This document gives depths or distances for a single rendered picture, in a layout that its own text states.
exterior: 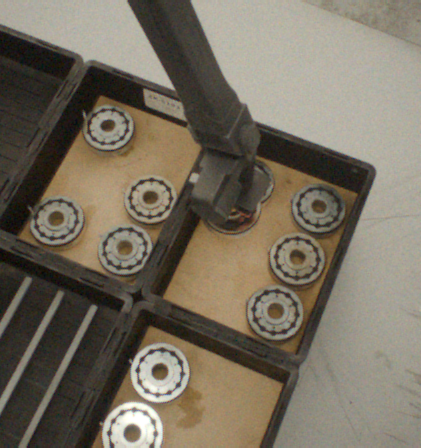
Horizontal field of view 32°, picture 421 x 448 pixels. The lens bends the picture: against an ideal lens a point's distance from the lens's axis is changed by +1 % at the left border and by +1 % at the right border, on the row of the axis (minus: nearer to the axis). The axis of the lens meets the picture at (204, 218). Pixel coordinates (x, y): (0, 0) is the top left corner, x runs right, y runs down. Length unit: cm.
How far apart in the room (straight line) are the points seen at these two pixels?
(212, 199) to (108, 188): 47
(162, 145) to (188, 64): 62
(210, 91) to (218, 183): 15
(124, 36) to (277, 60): 37
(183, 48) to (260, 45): 93
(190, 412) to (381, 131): 76
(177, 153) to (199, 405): 49
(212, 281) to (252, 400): 23
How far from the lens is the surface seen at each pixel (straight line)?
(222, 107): 94
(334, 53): 176
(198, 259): 136
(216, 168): 102
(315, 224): 137
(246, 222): 123
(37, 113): 154
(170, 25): 81
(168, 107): 144
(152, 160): 145
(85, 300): 136
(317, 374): 146
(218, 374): 131
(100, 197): 143
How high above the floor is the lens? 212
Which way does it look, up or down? 67 degrees down
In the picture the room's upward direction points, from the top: straight up
